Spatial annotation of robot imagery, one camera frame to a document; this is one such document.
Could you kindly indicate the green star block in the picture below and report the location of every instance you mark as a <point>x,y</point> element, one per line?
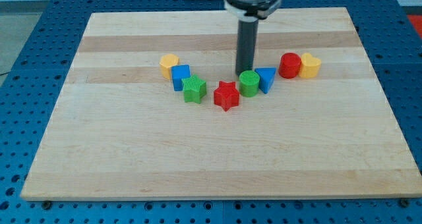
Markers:
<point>194,89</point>

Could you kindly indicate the blue cube block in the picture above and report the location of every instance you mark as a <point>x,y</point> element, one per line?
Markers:
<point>178,73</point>

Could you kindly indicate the green cylinder block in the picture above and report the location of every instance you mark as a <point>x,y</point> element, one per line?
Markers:
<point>249,82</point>

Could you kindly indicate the red cylinder block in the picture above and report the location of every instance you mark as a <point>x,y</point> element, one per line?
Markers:
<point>289,65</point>

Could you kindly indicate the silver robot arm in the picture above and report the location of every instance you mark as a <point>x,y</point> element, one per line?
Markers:
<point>252,10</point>

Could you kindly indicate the blue triangle block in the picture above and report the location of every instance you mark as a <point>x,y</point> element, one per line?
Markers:
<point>266,78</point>

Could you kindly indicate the red star block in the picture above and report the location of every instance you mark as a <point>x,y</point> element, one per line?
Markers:
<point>226,95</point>

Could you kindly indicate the yellow hexagon block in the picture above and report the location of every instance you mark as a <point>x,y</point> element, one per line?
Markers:
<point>166,63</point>

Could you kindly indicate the light wooden board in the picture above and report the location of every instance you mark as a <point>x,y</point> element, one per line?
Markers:
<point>120,132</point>

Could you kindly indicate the dark grey cylindrical pointer rod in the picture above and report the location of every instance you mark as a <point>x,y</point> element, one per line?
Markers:
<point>246,42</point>

